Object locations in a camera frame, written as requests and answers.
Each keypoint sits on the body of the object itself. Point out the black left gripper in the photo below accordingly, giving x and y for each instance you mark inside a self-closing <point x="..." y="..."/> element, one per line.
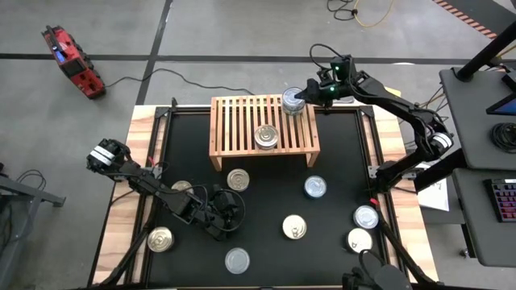
<point x="215" y="231"/>

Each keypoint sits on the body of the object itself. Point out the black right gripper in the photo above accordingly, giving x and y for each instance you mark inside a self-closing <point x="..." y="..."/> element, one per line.
<point x="334" y="90"/>

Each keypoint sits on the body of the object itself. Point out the Bumble Bee tuna can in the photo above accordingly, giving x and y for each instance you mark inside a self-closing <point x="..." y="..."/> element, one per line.
<point x="315" y="186"/>
<point x="289" y="104"/>
<point x="366" y="216"/>
<point x="237" y="260"/>

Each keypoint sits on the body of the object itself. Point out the blue red label seafood can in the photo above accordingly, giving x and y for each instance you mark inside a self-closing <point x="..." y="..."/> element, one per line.
<point x="238" y="179"/>
<point x="266" y="137"/>

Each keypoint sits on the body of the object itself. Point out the Wild Planet salmon can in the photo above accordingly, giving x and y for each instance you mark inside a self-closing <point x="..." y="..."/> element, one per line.
<point x="359" y="240"/>
<point x="294" y="226"/>

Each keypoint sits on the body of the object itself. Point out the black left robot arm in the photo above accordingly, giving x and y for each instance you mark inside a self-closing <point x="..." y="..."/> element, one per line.
<point x="153" y="187"/>

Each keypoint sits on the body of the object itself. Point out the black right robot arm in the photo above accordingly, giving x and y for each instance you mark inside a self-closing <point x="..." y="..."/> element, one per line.
<point x="403" y="108"/>

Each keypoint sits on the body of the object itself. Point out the gold lid seafood can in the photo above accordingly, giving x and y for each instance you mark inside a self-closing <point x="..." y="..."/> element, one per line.
<point x="161" y="239"/>
<point x="182" y="185"/>

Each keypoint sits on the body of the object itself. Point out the wooden slatted shelf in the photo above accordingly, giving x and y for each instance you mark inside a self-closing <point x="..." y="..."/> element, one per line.
<point x="242" y="152"/>

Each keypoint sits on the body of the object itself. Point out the silver can centre left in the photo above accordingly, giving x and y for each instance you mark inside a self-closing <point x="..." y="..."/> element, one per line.
<point x="225" y="203"/>

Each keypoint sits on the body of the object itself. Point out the black table mat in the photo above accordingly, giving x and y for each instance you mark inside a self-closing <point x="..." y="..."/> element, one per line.
<point x="282" y="262"/>

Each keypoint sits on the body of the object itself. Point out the yellow paper folder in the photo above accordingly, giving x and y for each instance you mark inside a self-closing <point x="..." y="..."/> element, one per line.
<point x="394" y="92"/>

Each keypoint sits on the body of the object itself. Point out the black desk support bar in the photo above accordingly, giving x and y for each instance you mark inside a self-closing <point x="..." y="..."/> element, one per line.
<point x="443" y="169"/>

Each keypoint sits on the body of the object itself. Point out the grey side desk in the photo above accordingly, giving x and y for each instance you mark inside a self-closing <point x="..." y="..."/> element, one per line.
<point x="471" y="104"/>

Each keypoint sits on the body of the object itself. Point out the white paper sheet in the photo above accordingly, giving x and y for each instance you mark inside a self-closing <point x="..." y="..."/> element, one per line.
<point x="437" y="199"/>

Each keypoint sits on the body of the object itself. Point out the striped hazard floor tape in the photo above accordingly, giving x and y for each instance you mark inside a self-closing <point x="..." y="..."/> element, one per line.
<point x="463" y="17"/>

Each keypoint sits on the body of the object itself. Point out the black metal pole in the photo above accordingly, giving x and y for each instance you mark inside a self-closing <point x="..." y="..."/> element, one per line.
<point x="483" y="54"/>

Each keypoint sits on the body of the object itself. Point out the grey metal stand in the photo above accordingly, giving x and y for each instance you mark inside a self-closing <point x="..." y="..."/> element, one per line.
<point x="28" y="194"/>

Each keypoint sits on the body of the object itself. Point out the black tablet blue screen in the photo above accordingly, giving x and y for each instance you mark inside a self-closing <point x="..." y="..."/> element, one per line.
<point x="506" y="108"/>

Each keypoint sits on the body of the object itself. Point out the grey keyboard desk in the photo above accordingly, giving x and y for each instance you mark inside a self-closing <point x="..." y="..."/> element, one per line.
<point x="475" y="225"/>

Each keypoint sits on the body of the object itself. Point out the black backlit keyboard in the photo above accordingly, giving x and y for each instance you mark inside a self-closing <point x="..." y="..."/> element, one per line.
<point x="502" y="199"/>

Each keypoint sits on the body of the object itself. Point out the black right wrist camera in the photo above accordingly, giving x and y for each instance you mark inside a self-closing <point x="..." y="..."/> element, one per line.
<point x="342" y="68"/>

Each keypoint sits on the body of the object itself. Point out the black metal table frame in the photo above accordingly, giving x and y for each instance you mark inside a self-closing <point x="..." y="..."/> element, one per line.
<point x="189" y="108"/>

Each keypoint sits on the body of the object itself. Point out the black frame clamp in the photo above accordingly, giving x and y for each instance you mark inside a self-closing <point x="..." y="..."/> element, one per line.
<point x="174" y="104"/>

